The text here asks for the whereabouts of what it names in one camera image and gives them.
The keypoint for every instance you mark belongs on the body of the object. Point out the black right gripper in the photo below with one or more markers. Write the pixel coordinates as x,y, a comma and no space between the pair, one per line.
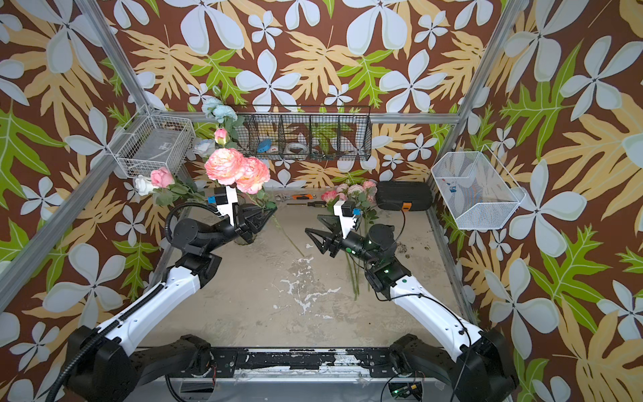
336,231

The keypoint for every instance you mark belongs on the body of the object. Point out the pink rose bunch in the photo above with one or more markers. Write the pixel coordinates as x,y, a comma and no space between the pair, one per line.
248,175

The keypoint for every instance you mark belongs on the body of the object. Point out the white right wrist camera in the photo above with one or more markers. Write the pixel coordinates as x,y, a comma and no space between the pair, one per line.
348,214

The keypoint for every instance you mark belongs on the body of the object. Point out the black yellow screwdriver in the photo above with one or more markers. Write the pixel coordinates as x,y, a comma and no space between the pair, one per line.
313,204

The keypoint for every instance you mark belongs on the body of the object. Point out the white wire basket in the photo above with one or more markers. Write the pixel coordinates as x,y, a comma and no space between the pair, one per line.
477,189
152,140

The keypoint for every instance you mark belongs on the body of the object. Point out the black zip case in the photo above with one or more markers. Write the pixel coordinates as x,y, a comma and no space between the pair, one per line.
402,195

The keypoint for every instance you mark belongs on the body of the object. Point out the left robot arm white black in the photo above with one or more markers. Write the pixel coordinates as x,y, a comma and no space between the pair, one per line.
106,363

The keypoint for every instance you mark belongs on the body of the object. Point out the pale pink carnation stem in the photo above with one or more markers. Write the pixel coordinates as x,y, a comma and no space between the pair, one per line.
355,195

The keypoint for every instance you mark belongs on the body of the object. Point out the white rose stem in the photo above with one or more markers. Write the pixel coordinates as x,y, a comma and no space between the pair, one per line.
143,186

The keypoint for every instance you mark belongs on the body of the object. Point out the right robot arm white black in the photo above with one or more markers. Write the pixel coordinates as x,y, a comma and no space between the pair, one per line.
476,364

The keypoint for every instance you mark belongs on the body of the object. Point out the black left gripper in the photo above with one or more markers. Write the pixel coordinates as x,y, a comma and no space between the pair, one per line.
244,222

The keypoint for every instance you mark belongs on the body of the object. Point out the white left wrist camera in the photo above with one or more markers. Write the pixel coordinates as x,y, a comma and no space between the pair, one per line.
225,201

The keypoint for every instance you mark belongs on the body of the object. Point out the white wire basket right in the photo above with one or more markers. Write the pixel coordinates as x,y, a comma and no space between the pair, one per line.
477,189

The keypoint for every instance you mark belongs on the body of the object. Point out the pink rose cluster stem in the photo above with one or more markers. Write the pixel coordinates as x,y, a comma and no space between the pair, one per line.
370,203

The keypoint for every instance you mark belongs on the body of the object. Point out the pale blue rose stem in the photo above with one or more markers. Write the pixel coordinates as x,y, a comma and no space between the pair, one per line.
205,148

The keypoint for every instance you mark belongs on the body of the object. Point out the light blue flower stem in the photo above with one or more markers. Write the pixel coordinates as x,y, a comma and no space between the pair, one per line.
213,107

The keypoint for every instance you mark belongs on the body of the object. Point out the clear ribbed glass vase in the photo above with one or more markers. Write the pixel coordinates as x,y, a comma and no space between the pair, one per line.
243,240

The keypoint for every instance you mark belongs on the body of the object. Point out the black wire wall basket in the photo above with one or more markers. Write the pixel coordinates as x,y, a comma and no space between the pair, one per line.
305,133

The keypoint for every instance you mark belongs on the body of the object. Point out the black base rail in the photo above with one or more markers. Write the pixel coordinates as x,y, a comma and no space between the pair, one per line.
229,363

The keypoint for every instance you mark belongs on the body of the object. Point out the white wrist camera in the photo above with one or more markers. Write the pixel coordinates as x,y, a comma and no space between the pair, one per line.
225,201
348,214

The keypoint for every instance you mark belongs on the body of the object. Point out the white wire basket left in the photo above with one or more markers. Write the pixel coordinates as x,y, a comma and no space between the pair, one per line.
152,140

